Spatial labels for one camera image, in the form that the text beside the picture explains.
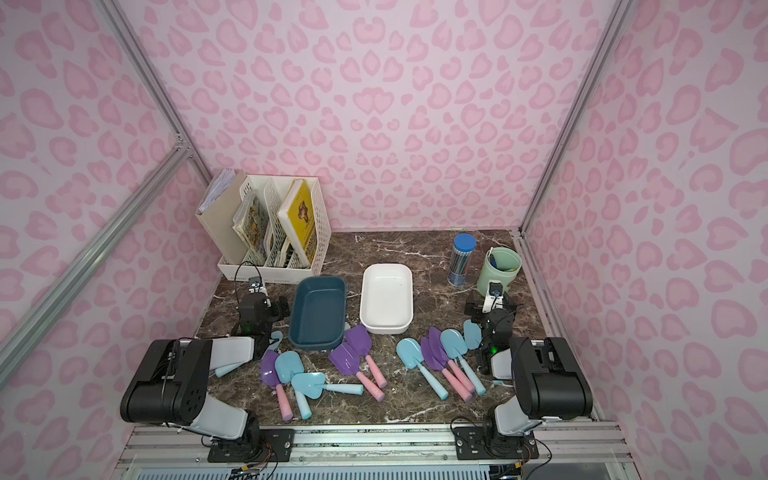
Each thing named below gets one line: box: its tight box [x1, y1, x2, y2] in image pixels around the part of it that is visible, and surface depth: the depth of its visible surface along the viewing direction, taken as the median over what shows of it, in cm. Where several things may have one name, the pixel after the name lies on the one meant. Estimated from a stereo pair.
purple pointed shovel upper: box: [428, 327, 476, 393], surface depth 88 cm
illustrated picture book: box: [233, 191, 269, 262], surface depth 102 cm
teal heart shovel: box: [291, 372, 365, 400], surface depth 83 cm
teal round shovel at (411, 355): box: [396, 338, 449, 401], surface depth 88 cm
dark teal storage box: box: [289, 276, 347, 349], surface depth 98 cm
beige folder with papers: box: [195, 168, 248, 265], surface depth 94 cm
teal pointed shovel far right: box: [463, 319, 482, 350], surface depth 93 cm
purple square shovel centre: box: [328, 342, 385, 403], surface depth 88 cm
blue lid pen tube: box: [447, 233, 477, 287], surface depth 95 cm
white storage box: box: [359, 263, 414, 335], surface depth 102 cm
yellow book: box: [277, 179, 315, 267], surface depth 98 cm
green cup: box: [477, 247, 522, 297], surface depth 96 cm
